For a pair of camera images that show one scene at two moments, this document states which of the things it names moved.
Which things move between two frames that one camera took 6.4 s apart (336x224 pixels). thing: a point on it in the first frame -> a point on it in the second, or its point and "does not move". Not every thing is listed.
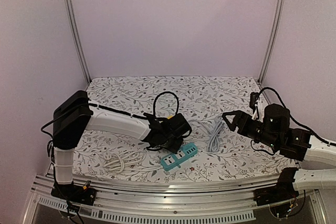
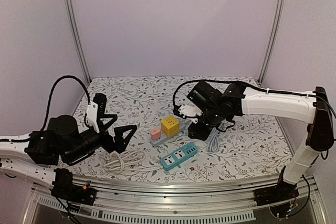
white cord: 127,161 does not move
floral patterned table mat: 212,152 does not move
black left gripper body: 169,145 -> 74,156
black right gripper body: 242,124 -> 199,131
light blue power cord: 216,125 does not move
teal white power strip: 174,160 does not move
